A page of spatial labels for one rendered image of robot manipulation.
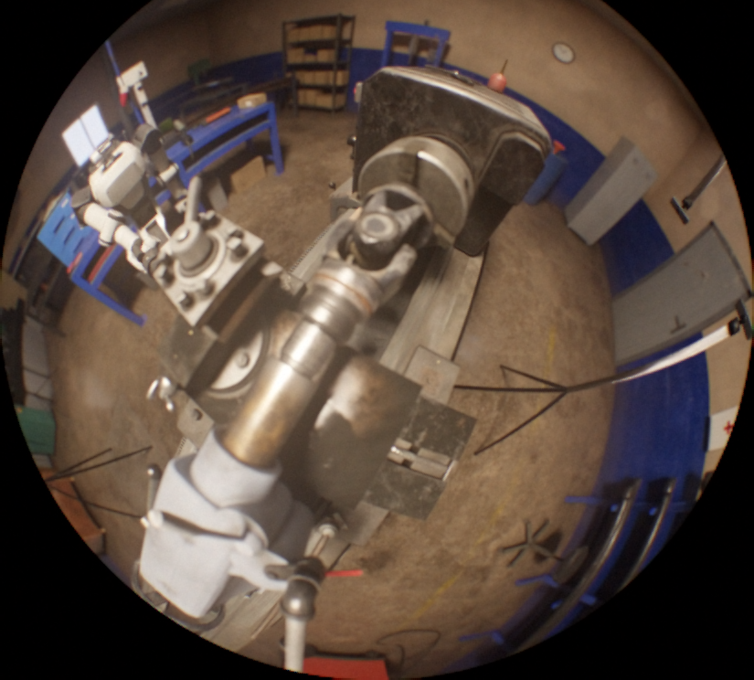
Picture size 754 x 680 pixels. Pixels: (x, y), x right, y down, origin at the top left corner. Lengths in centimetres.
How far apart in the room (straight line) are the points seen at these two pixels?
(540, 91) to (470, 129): 335
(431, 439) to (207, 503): 46
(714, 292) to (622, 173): 192
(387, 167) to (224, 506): 60
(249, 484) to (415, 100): 77
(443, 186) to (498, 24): 370
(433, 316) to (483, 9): 400
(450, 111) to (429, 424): 74
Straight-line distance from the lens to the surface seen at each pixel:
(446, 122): 61
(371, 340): 70
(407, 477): 57
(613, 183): 387
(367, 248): 32
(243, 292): 41
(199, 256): 37
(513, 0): 415
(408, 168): 43
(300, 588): 28
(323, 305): 29
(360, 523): 61
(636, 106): 439
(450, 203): 46
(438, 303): 67
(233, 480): 31
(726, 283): 338
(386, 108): 66
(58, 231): 208
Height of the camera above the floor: 139
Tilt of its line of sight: 65 degrees down
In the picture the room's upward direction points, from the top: 17 degrees clockwise
